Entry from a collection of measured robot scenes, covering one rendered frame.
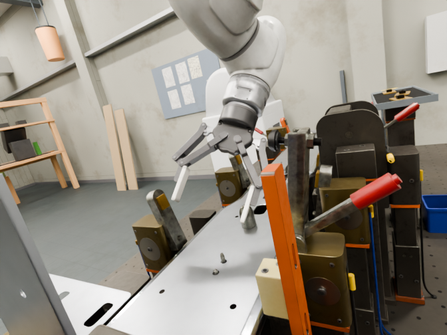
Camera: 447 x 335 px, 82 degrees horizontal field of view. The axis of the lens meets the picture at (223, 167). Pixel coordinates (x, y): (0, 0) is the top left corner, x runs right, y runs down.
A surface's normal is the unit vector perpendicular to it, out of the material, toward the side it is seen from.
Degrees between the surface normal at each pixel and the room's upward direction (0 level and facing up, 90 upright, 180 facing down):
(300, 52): 90
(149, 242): 90
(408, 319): 0
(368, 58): 90
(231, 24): 132
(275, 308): 90
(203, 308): 0
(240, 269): 0
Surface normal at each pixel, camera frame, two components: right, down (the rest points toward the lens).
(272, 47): 0.66, 0.04
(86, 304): -0.22, -0.94
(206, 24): -0.02, 0.87
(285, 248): -0.44, 0.33
